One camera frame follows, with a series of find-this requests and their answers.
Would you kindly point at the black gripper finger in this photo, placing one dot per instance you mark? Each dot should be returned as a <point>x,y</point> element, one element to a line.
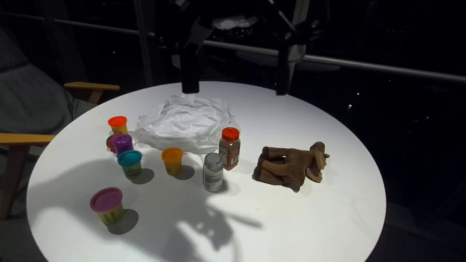
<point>286,67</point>
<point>191,67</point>

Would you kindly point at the spice jar red lid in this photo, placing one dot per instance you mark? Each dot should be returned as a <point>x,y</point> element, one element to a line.
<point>229,150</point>

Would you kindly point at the yellow tub orange lid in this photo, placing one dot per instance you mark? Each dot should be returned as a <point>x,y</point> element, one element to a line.
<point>172,158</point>

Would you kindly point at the white lidded supplement jar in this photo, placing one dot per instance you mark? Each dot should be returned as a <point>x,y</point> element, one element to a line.
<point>213,175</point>

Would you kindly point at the yellow tub teal lid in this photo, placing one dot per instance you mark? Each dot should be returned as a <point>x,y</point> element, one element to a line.
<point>130,160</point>

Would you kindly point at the yellow tub pink lid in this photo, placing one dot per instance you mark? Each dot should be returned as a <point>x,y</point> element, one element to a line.
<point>107,201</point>

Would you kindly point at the brown plush toy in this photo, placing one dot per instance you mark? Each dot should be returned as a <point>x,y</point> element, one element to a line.
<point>289,168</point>

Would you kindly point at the red strawberry toy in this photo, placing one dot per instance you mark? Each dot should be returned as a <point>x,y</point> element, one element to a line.
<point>110,143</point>

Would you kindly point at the white plastic bag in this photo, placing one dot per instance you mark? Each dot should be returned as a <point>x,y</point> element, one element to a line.
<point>184,121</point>

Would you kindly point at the yellow tub red lid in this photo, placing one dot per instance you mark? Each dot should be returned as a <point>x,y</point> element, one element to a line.
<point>118,124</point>

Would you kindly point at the purple tub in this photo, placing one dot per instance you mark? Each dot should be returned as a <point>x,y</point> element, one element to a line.
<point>121,143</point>

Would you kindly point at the grey metal railing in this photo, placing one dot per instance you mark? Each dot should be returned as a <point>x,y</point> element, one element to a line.
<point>388,67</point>

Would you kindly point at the grey chair wooden armrests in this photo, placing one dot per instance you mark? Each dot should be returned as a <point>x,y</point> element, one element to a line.
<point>29,96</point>

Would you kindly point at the dark window post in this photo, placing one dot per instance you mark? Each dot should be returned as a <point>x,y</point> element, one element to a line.
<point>146,44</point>

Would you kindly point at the grey window post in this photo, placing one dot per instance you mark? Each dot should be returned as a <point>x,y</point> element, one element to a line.
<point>302,19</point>

